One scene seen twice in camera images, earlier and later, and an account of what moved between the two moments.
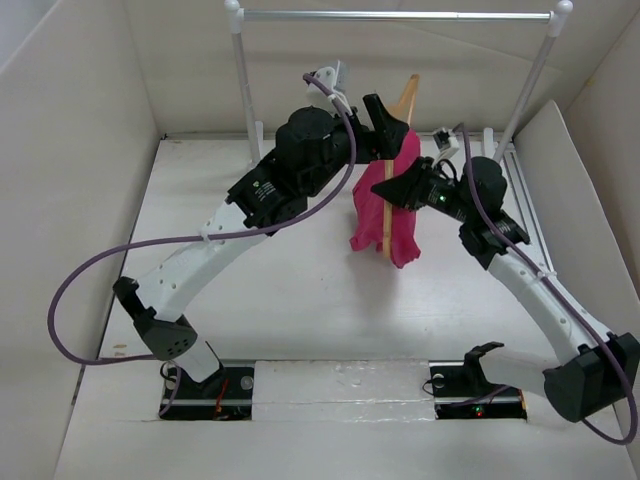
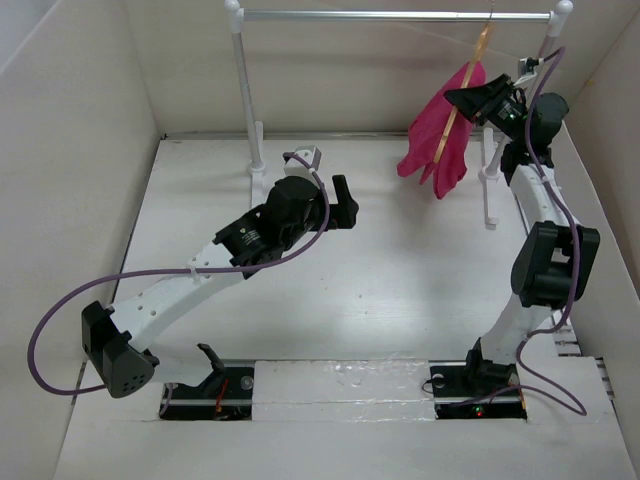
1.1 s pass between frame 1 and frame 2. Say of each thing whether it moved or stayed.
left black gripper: moved
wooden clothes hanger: moved
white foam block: stayed
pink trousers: moved
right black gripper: moved
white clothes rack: stayed
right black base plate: stayed
